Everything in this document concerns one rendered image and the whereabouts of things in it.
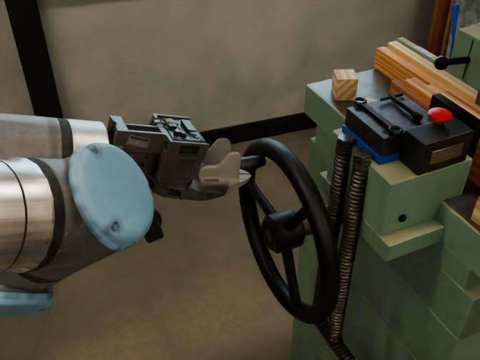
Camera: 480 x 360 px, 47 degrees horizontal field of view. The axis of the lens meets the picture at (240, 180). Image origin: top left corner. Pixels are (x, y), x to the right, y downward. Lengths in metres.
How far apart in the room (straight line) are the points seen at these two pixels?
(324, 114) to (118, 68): 1.29
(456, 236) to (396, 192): 0.12
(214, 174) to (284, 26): 1.63
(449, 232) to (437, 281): 0.09
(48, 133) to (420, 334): 0.65
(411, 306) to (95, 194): 0.64
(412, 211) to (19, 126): 0.50
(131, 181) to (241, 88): 1.89
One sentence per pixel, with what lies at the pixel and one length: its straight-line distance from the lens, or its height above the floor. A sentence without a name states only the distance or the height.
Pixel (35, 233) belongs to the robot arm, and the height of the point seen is 1.11.
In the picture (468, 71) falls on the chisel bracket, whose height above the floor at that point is 1.02.
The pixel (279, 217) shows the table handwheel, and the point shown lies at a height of 0.84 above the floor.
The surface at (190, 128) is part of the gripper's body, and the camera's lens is 0.69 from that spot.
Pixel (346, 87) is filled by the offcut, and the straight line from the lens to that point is 0.99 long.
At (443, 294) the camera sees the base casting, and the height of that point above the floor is 0.76.
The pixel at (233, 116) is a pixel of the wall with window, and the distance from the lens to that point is 2.41.
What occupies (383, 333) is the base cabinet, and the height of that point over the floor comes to 0.56.
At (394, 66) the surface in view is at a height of 0.93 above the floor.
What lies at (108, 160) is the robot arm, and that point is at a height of 1.12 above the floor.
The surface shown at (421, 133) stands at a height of 1.01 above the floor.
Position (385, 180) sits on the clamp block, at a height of 0.96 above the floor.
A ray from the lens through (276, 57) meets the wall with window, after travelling 2.35.
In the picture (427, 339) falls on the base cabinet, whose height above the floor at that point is 0.65.
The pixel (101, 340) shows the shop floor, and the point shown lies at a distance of 1.76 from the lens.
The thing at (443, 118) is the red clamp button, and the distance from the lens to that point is 0.74.
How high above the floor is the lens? 1.39
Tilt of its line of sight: 38 degrees down
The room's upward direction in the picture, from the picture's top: straight up
